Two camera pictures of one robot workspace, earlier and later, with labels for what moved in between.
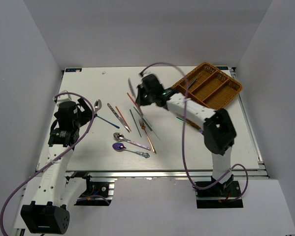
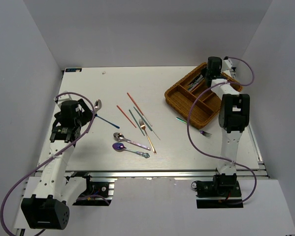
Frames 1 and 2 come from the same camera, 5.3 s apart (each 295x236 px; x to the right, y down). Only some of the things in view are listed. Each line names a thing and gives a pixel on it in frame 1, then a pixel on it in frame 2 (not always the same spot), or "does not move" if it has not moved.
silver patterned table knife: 119,117 → 198,79
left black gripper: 86,115 does not move
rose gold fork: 142,123 does not move
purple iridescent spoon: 119,146 does not move
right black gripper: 140,100 → 220,68
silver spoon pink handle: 119,137 does not move
